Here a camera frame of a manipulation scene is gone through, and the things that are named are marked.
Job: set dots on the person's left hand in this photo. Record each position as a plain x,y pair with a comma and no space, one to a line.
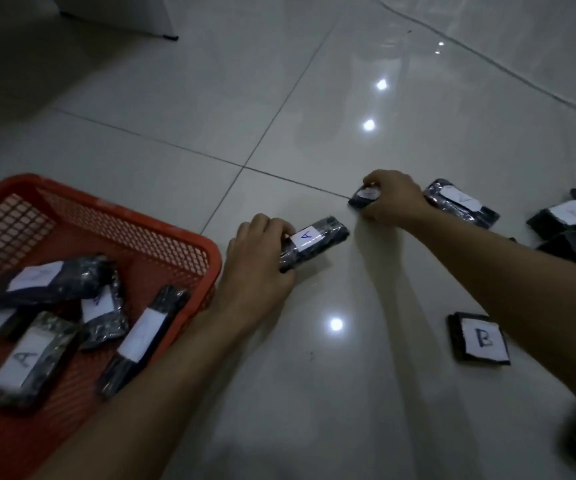
253,274

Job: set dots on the person's right hand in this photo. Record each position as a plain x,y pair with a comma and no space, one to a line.
400,199

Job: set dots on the black packet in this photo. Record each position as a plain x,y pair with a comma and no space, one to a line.
365,197
318,239

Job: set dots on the red plastic basket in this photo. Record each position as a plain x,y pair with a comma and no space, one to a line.
143,244

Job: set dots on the pile of A-labelled black packets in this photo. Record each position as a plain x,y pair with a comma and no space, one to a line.
58,279

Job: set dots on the person's left forearm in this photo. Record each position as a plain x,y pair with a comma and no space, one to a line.
133,419

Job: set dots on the person's right forearm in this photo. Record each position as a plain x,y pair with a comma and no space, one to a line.
517,284

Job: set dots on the white desk side panel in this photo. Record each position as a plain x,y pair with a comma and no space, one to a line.
118,9

